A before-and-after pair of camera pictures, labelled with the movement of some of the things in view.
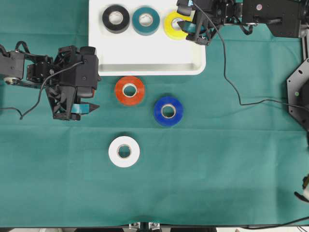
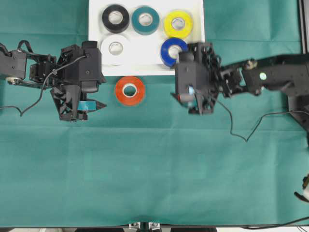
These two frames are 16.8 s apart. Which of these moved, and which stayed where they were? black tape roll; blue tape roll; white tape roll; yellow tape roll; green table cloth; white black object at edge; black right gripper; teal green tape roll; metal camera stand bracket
Moved: black right gripper; blue tape roll; white tape roll
Stayed: black tape roll; teal green tape roll; white black object at edge; yellow tape roll; green table cloth; metal camera stand bracket
